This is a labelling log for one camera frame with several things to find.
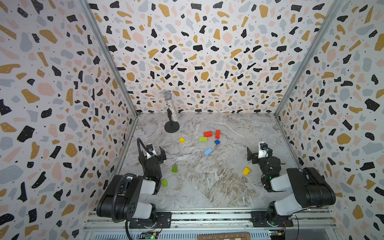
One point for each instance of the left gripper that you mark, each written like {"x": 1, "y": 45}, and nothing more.
{"x": 153, "y": 157}

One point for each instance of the light blue long block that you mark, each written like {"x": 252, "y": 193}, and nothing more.
{"x": 208, "y": 151}

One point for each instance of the red block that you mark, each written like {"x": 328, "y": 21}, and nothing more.
{"x": 208, "y": 134}
{"x": 218, "y": 134}

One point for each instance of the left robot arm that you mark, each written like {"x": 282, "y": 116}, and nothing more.
{"x": 120, "y": 201}

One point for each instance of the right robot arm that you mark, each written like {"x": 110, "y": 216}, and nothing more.
{"x": 309, "y": 190}

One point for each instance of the yellow block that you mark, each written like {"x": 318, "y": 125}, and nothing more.
{"x": 246, "y": 171}

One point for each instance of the lime green round block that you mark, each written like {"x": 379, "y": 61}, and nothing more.
{"x": 164, "y": 182}

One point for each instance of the red upright block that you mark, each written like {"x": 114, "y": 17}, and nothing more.
{"x": 218, "y": 134}

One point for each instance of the black microphone stand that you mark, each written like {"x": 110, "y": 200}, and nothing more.
{"x": 171, "y": 126}

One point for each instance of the glitter silver microphone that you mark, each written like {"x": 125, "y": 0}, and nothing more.
{"x": 171, "y": 107}

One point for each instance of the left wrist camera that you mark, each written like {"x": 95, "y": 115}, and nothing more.
{"x": 151, "y": 152}

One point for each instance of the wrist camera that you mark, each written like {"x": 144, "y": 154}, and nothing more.
{"x": 151, "y": 152}
{"x": 263, "y": 150}

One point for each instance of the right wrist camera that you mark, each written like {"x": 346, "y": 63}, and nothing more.
{"x": 263, "y": 150}

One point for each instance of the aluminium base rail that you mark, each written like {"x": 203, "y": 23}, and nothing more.
{"x": 219, "y": 219}

